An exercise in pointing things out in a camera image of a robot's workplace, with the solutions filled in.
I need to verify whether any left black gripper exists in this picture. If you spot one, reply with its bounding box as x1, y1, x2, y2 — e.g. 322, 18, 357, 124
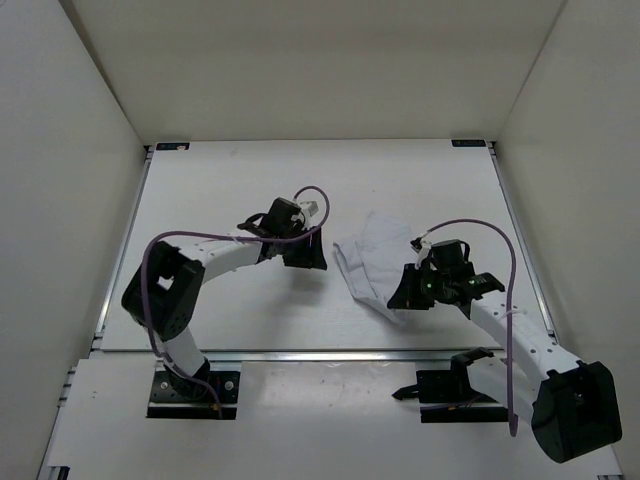
279, 223, 327, 269

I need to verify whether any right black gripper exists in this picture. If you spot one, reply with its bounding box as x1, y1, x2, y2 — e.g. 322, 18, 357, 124
388, 263, 449, 310

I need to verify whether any white skirt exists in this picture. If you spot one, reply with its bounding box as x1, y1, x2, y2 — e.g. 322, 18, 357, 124
333, 212, 417, 326

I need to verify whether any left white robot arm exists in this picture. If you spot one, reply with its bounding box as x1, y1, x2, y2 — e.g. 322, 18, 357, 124
121, 197, 327, 406

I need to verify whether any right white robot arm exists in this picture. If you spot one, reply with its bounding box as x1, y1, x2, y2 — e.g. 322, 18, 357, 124
387, 239, 623, 463

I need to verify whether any right blue corner label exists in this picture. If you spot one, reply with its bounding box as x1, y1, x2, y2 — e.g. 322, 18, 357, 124
451, 139, 486, 148

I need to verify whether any blue corner label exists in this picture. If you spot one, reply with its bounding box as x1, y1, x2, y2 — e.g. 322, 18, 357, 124
451, 139, 486, 148
155, 142, 190, 151

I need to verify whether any left blue corner label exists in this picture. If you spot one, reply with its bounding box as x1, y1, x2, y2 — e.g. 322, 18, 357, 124
155, 142, 190, 151

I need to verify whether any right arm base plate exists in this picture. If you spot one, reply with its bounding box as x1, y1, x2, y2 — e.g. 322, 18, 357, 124
392, 370, 508, 424

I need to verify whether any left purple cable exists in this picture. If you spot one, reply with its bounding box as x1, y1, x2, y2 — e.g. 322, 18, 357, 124
142, 186, 332, 419

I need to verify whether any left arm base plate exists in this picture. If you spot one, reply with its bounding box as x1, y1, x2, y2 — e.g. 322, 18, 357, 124
146, 367, 241, 421

